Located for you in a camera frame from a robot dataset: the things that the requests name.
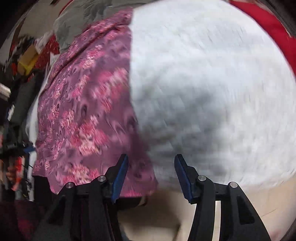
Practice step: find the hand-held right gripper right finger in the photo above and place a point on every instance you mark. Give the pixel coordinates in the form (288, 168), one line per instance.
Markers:
(183, 178)

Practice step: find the white quilted bed cover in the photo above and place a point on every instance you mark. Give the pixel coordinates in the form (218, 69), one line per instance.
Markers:
(208, 69)

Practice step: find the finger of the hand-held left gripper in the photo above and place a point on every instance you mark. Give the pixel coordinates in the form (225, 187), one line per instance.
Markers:
(29, 150)

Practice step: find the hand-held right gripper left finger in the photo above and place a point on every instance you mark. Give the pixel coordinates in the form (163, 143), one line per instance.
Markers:
(120, 178)

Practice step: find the yellow cardboard box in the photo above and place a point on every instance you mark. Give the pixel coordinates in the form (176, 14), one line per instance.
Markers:
(27, 60)

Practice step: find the red floral quilt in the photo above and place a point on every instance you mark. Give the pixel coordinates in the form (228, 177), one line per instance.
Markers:
(49, 49)

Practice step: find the plain red cloth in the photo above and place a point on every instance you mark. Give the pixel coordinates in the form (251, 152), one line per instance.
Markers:
(272, 25)

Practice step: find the olive puffer jacket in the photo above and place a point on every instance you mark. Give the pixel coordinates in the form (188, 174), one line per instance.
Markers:
(23, 99)

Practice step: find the purple floral shirt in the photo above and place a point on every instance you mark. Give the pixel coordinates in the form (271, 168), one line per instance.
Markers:
(81, 104)

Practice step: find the grey floral pillow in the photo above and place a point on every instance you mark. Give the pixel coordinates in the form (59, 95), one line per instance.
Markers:
(76, 20)

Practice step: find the person's left hand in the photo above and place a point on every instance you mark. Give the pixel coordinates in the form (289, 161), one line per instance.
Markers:
(11, 173)

